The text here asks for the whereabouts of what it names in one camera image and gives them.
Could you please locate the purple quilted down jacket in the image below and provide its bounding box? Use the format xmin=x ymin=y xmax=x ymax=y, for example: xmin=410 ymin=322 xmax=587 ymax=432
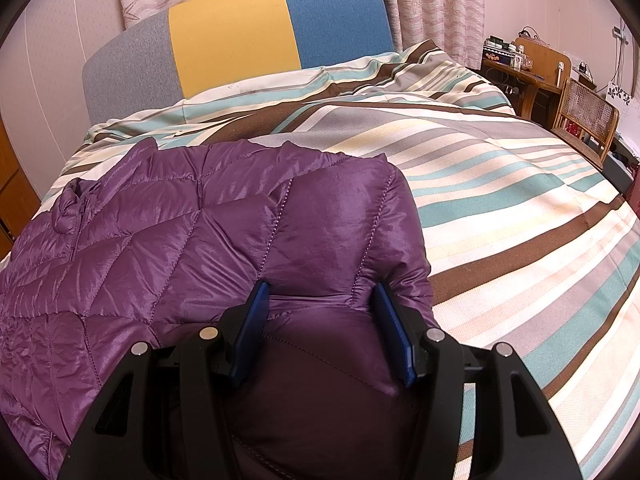
xmin=0 ymin=137 xmax=437 ymax=480

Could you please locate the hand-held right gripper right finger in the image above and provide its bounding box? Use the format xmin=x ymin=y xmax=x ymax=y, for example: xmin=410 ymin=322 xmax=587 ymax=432
xmin=372 ymin=280 xmax=585 ymax=480

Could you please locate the wooden bedside shelf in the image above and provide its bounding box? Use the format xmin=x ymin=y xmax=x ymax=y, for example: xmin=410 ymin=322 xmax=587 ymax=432
xmin=480 ymin=35 xmax=575 ymax=122

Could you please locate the wooden cane-back chair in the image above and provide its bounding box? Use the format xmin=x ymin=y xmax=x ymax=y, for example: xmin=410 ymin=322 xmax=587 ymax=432
xmin=550 ymin=77 xmax=622 ymax=165

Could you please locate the wooden wardrobe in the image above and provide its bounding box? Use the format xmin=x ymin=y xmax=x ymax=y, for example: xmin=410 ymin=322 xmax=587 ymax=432
xmin=0 ymin=119 xmax=30 ymax=257

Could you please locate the pink patterned curtain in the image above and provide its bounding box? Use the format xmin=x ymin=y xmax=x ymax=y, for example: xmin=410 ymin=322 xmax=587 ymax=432
xmin=117 ymin=0 xmax=487 ymax=70

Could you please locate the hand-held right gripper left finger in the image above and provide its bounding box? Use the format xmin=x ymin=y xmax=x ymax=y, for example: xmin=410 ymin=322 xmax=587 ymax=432
xmin=59 ymin=280 xmax=273 ymax=480

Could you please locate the grey yellow blue headboard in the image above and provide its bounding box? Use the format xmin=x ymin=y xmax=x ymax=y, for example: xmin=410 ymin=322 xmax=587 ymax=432
xmin=81 ymin=0 xmax=394 ymax=127

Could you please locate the striped duvet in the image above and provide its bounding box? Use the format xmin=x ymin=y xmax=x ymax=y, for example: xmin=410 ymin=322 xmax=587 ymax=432
xmin=0 ymin=37 xmax=640 ymax=480

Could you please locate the printed box on desk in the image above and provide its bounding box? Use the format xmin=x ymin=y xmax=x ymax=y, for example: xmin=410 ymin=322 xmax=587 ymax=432
xmin=482 ymin=35 xmax=520 ymax=67

